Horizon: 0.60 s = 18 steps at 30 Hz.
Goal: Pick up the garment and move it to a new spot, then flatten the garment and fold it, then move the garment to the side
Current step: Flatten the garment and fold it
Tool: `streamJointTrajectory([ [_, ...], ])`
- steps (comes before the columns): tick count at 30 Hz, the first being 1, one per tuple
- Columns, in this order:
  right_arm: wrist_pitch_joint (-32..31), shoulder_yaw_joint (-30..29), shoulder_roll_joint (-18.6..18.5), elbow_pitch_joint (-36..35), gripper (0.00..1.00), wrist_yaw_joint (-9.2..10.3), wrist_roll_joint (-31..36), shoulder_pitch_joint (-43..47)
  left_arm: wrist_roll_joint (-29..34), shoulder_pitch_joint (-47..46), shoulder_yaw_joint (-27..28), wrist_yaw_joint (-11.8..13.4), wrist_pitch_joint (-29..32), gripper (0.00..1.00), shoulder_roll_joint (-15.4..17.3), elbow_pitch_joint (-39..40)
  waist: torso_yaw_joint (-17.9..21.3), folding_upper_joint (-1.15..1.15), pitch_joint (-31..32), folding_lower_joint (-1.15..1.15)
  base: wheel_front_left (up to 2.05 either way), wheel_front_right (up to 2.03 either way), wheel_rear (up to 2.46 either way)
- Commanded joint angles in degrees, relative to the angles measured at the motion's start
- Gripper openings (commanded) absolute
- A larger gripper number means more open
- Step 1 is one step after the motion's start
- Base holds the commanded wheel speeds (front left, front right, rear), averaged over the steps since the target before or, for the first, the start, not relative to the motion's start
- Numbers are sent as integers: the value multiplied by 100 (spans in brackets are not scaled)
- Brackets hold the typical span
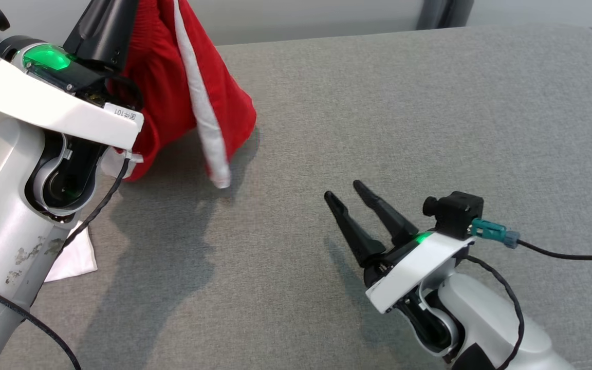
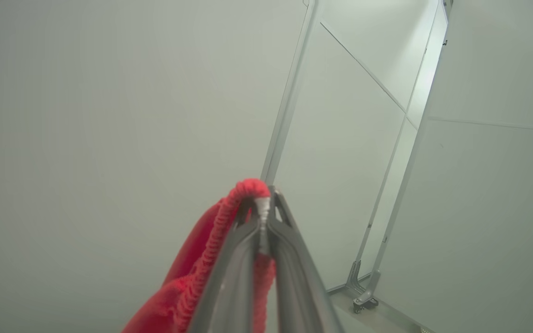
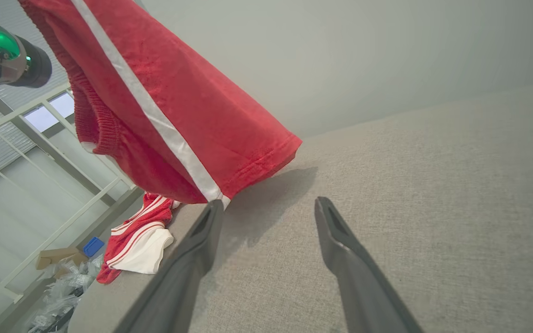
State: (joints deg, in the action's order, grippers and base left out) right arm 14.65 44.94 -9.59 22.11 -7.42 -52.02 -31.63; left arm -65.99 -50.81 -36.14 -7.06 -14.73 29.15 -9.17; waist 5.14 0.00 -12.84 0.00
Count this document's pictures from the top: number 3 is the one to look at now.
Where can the brown cardboard box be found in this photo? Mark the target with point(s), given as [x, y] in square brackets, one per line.
[56, 255]

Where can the white window frame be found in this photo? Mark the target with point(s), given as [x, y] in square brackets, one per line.
[53, 150]

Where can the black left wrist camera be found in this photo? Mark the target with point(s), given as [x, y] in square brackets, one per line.
[37, 64]

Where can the red shorts with white stripe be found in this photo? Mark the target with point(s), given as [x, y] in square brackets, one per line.
[192, 106]

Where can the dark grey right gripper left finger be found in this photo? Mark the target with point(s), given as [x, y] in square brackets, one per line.
[178, 286]

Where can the heap of clear plastic bags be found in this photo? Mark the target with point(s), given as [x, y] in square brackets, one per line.
[63, 286]

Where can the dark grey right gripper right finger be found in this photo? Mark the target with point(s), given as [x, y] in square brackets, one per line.
[363, 291]

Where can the small blue box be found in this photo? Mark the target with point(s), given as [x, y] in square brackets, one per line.
[93, 246]

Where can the red jersey with white sleeves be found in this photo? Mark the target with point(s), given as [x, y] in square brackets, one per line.
[141, 249]

